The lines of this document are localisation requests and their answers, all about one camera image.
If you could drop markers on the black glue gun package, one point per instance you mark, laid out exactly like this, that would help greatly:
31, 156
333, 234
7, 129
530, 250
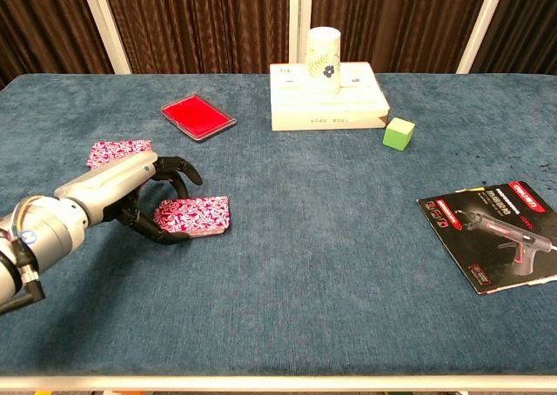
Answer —
496, 238

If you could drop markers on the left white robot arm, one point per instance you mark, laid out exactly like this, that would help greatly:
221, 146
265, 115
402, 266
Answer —
48, 234

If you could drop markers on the blue felt table cover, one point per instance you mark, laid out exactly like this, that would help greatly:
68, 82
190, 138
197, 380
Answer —
304, 260

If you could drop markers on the brown pleated curtain panel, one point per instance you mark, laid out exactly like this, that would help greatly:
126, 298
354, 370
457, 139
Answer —
531, 21
43, 21
196, 21
391, 21

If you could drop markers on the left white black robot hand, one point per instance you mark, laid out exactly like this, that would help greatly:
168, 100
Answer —
113, 182

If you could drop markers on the green cube block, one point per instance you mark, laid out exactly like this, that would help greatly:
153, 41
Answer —
398, 136

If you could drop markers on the small pink white packet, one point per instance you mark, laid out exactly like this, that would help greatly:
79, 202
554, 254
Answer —
200, 214

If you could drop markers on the floral white paper cup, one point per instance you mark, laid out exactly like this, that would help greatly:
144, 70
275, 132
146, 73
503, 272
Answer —
323, 51

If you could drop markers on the red ink pad case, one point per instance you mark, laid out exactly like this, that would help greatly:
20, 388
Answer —
196, 114

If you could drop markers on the straight white partition post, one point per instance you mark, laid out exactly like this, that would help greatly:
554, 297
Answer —
300, 3

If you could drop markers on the white cardboard box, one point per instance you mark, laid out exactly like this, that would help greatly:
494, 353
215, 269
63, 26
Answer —
326, 110

